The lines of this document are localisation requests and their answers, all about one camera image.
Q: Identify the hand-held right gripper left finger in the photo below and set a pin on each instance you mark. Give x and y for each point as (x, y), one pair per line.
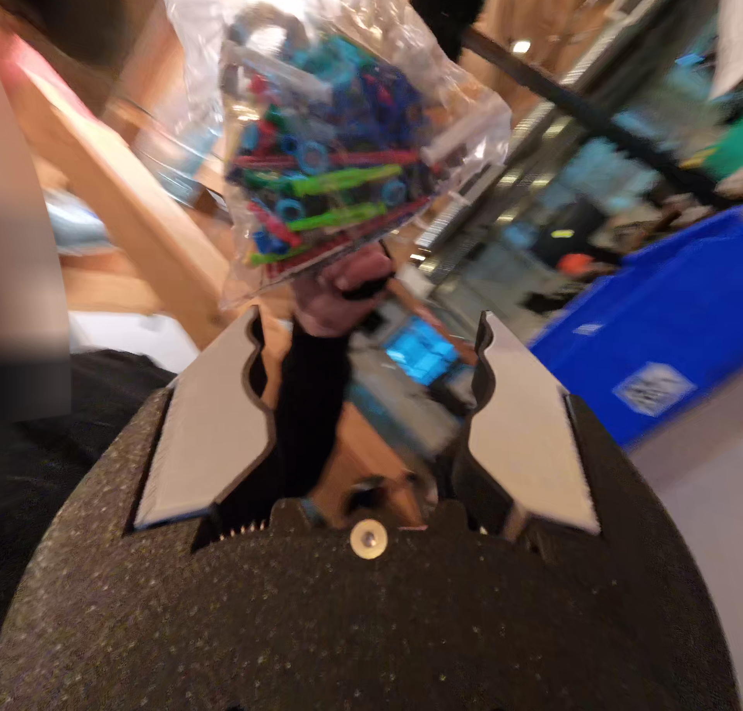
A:
(197, 432)

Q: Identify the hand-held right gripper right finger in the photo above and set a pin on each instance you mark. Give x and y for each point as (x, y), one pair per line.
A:
(534, 444)

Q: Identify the blue plastic bin with sticker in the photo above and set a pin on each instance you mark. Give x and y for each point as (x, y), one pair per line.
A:
(650, 328)

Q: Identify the clear bag of rods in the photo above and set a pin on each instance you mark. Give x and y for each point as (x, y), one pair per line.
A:
(325, 142)

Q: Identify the person's left hand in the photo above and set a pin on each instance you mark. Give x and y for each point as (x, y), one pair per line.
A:
(331, 304)

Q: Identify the person's dark sweater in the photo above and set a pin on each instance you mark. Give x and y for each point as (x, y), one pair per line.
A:
(69, 461)

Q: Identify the black metal pole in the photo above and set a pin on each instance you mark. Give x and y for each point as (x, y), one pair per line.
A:
(580, 110)

